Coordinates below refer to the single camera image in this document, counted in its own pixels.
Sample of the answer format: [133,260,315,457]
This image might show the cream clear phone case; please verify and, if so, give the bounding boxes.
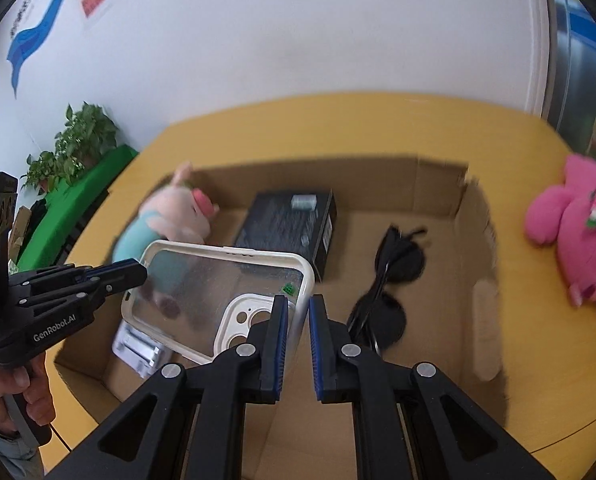
[121,240,316,366]

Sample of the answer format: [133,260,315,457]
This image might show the blue ribbon wall decal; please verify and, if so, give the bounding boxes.
[6,0,93,98]

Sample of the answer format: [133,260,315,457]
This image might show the black product box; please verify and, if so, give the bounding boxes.
[234,189,339,283]

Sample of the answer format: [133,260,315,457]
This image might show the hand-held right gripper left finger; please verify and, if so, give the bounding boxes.
[42,294,289,480]

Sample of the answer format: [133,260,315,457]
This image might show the white packaging tray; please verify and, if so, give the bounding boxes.
[112,322,171,376]

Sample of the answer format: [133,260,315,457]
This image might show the green table cloth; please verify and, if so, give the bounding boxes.
[15,144,139,273]

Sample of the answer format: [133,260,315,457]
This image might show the wooden desktop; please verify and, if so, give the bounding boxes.
[38,91,596,480]

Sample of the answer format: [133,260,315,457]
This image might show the green potted plant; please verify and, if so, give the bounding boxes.
[20,152,73,193]
[55,101,118,171]

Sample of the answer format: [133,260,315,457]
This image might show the brown cardboard box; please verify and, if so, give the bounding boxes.
[52,157,511,480]

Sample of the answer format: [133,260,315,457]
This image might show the metal door frame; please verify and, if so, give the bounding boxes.
[540,0,586,141]

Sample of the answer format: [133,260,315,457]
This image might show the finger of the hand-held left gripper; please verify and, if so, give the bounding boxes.
[8,259,148,288]
[20,276,147,311]

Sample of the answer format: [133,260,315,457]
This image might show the black sunglasses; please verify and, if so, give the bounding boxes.
[347,225,426,356]

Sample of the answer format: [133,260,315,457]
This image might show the person's left forearm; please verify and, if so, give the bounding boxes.
[0,417,41,480]

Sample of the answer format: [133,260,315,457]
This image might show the pink plush bear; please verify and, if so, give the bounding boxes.
[523,154,596,326]

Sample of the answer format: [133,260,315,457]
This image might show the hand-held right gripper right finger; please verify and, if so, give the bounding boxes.
[308,294,559,480]

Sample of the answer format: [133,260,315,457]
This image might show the blue window banner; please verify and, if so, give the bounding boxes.
[570,0,596,61]

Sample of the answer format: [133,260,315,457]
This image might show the pink and teal pig plush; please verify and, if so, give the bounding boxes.
[112,161,219,266]

